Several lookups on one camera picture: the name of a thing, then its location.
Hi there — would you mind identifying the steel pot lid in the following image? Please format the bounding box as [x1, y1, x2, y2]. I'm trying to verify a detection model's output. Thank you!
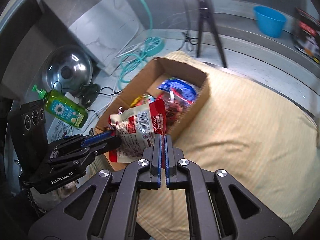
[42, 45, 93, 94]

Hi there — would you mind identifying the blue snack bag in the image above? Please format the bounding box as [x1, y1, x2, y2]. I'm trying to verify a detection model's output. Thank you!
[157, 77, 199, 103]

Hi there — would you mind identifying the red white snack pouch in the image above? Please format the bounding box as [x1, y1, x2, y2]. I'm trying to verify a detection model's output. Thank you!
[109, 99, 167, 163]

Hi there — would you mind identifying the black kettle product box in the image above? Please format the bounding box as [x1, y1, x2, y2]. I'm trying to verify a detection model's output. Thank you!
[293, 8, 319, 64]

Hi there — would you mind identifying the green dish soap bottle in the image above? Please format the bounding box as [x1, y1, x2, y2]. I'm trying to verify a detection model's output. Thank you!
[32, 85, 88, 129]

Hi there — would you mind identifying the black power adapter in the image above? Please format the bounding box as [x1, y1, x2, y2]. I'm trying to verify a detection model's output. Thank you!
[79, 83, 100, 108]

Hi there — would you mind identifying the teal garden hose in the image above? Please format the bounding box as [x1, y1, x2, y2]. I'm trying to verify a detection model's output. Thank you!
[117, 0, 166, 86]

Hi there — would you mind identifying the striped yellow cloth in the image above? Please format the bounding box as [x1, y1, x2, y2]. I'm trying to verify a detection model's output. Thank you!
[89, 50, 320, 240]

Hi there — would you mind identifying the cardboard box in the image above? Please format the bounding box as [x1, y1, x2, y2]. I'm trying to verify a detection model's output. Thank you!
[95, 53, 210, 171]

